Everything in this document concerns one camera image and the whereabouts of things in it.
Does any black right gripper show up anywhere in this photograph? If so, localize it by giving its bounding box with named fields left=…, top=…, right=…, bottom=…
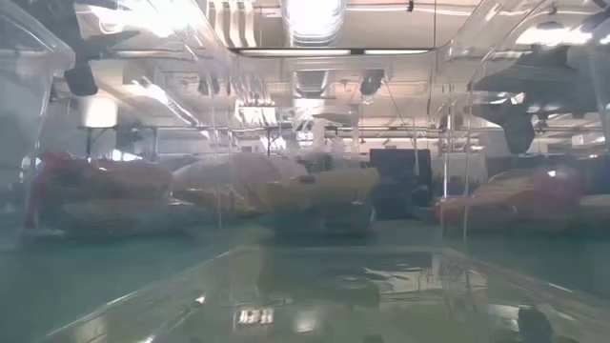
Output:
left=469, top=102, right=536, bottom=154

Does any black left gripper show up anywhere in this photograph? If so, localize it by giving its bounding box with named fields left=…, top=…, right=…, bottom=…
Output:
left=63, top=30, right=140, bottom=97

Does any orange Maruchan Saucy noodle pack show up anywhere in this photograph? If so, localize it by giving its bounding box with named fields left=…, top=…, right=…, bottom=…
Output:
left=436, top=166, right=585, bottom=232
left=26, top=151, right=173, bottom=206

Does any clear plastic bin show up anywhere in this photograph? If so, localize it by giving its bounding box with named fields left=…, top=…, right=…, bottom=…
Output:
left=0, top=0, right=80, bottom=252
left=469, top=0, right=610, bottom=239
left=40, top=0, right=610, bottom=343

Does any white glowing lamp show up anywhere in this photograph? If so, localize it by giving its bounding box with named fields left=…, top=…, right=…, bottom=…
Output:
left=78, top=96, right=119, bottom=129

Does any dark monitor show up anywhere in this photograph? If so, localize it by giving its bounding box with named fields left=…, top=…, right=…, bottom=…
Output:
left=369, top=148, right=434, bottom=221

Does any long ceiling light strip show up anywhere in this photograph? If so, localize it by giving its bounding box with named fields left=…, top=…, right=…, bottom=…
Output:
left=363, top=47, right=431, bottom=56
left=239, top=47, right=353, bottom=57

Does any black ceiling-hung device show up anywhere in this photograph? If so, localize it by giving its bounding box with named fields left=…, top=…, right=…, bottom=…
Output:
left=359, top=69, right=385, bottom=97

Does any green table mat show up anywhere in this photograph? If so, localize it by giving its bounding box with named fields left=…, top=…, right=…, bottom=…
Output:
left=0, top=223, right=610, bottom=343

